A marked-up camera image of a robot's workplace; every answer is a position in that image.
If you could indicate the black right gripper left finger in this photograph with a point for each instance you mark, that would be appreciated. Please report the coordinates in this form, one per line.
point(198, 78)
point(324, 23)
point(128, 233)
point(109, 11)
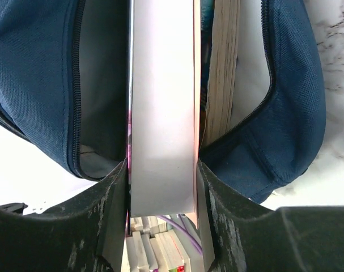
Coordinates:
point(84, 233)

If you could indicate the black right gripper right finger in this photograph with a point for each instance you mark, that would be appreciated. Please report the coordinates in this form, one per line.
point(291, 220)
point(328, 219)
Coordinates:
point(240, 235)

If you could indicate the yellow paperback book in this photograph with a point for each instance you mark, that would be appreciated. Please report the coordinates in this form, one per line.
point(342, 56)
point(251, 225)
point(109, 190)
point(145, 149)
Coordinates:
point(222, 69)

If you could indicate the white book with pink roses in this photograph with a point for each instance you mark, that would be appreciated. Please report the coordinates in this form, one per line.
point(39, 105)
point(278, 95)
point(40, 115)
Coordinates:
point(164, 95)

